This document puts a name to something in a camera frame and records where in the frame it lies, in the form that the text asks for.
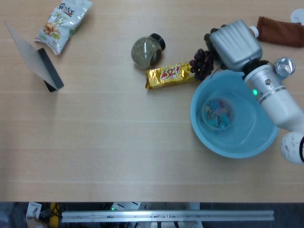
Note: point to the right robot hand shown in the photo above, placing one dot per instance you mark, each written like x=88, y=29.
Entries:
x=235, y=45

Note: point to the dark purple grape bunch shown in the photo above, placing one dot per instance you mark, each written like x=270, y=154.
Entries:
x=202, y=66

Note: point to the blue green drink can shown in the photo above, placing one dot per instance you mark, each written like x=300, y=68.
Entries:
x=285, y=65

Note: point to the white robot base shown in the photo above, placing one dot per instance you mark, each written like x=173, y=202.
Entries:
x=126, y=206

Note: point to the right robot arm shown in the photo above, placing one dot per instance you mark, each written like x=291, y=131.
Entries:
x=275, y=99

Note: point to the blue plastic bowl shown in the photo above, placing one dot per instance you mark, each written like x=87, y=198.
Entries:
x=237, y=147

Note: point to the orange juice bottle white cap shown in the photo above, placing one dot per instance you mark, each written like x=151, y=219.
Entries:
x=254, y=30

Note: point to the brown cloth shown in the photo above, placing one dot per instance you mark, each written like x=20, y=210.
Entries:
x=280, y=32

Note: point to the white round disc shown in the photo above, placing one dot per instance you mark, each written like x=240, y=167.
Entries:
x=298, y=15

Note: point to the gold biscuit packet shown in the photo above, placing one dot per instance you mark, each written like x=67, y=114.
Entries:
x=171, y=76

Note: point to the round glass jar black lid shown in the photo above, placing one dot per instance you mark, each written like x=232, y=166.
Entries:
x=143, y=52

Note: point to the white green snack bag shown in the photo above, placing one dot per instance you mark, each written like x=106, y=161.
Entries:
x=59, y=26

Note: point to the black panel stand base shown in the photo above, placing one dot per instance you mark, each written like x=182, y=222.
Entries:
x=51, y=69

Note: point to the white card with dark figure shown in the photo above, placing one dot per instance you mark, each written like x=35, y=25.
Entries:
x=33, y=210

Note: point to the aluminium rail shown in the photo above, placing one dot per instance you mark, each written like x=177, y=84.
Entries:
x=166, y=216

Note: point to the yellow post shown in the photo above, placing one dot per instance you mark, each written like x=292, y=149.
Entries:
x=54, y=213

